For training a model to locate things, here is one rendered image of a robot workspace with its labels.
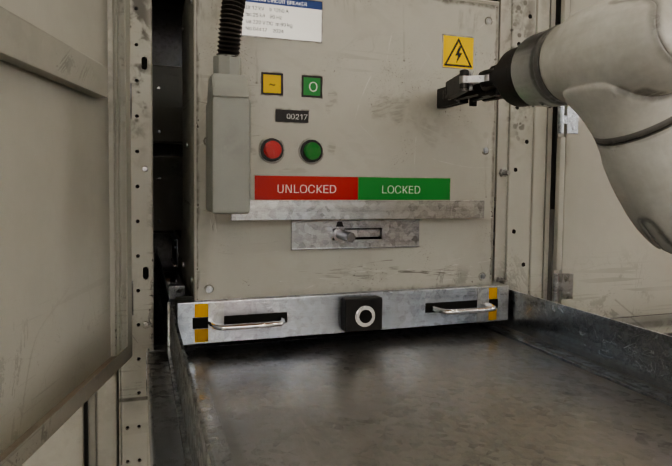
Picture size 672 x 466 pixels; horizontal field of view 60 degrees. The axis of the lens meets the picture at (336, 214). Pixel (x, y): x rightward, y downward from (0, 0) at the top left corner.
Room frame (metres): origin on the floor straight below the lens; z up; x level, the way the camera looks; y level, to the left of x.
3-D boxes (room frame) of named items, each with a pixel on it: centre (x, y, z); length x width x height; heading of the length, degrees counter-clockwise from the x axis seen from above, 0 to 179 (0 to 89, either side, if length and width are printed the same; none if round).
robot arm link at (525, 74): (0.69, -0.25, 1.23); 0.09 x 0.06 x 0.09; 109
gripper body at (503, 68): (0.76, -0.23, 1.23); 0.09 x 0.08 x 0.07; 19
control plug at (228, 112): (0.76, 0.14, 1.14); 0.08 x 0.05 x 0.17; 19
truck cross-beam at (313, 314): (0.90, -0.03, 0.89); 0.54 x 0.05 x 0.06; 109
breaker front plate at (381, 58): (0.89, -0.03, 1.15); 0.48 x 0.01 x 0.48; 109
